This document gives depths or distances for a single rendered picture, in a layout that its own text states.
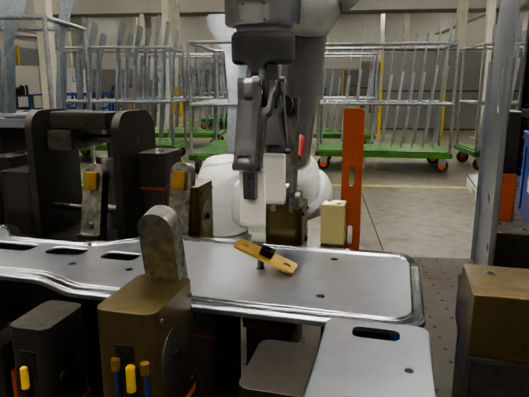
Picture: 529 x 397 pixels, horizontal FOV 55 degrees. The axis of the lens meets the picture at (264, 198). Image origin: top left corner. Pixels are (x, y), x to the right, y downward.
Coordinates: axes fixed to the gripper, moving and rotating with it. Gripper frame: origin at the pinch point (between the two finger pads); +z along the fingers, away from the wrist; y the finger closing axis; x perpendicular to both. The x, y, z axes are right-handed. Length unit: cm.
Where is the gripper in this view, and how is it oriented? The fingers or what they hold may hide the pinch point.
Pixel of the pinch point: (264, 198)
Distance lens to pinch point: 65.1
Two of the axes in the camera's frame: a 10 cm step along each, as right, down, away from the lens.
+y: -2.5, 2.3, -9.4
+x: 9.7, 0.5, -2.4
